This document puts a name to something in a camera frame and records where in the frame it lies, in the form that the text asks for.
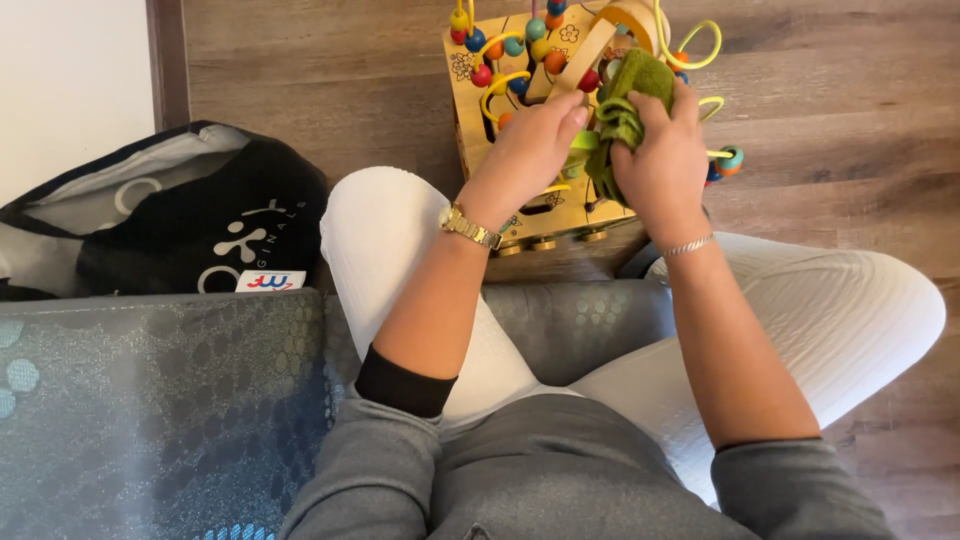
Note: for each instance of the person's left hand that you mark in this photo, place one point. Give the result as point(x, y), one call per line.
point(525, 154)

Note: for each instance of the person's right hand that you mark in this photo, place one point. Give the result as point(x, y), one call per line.
point(664, 172)

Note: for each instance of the person's left fingers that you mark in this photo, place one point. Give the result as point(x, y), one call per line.
point(566, 112)

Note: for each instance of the person's right fingers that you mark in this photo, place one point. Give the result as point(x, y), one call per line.
point(660, 101)

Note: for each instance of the wooden bead maze activity cube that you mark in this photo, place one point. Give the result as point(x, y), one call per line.
point(540, 112)

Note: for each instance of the green cleaning cloth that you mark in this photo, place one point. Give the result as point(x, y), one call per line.
point(626, 112)

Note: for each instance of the gold wristwatch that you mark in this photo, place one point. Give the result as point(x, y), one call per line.
point(469, 227)

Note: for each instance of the person's white trousers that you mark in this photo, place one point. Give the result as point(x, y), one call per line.
point(750, 330)

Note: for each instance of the white card with red print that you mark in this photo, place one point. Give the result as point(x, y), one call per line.
point(270, 281)

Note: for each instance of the person's grey top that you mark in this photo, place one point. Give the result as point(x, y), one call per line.
point(570, 480)

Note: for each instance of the black and grey bag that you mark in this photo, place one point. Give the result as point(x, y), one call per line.
point(165, 217)

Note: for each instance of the grey patterned sofa seat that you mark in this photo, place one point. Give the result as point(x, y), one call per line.
point(165, 405)

